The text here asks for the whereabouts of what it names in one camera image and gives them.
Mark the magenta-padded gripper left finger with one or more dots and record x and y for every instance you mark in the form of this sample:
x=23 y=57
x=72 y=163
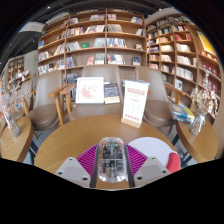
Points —
x=86 y=163

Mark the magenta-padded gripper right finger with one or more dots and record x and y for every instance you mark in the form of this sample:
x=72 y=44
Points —
x=138 y=163

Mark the transparent computer mouse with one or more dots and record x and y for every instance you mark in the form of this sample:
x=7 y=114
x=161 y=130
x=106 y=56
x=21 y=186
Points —
x=111 y=160

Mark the white mouse pad red wrist rest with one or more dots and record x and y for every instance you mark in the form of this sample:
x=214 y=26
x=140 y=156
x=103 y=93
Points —
x=155 y=148

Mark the beige wooden-armed armchair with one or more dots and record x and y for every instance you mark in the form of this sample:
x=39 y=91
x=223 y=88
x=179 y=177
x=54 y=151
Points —
x=156 y=106
x=100 y=70
x=43 y=106

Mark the white sign stand wooden base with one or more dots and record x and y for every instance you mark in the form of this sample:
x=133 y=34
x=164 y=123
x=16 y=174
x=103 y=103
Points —
x=135 y=103

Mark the round wooden side table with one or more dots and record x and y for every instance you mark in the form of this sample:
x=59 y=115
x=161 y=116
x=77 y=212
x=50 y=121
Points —
x=198 y=145
x=15 y=146

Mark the stack of blue yellow books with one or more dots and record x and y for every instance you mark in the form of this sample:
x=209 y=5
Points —
x=182 y=113

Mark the glass vase with dried flowers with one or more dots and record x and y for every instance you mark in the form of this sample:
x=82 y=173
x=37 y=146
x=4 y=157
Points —
x=197 y=123

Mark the white framed picture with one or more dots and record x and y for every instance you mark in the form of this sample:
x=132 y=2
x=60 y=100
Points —
x=89 y=90

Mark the dark book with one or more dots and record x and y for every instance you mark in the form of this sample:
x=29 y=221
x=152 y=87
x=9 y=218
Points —
x=111 y=93

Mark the glass vase with pink flowers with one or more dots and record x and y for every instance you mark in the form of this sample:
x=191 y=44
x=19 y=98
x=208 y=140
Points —
x=13 y=126

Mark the light blue book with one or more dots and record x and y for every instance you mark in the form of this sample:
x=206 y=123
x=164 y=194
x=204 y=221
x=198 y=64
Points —
x=126 y=81

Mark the distant wooden bookshelf unit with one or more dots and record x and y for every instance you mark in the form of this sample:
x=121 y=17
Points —
x=16 y=70

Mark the wide wooden bookshelf unit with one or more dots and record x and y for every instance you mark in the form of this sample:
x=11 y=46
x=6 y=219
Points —
x=93 y=36

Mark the white ceiling panel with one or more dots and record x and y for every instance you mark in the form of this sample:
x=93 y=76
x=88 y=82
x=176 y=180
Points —
x=31 y=26

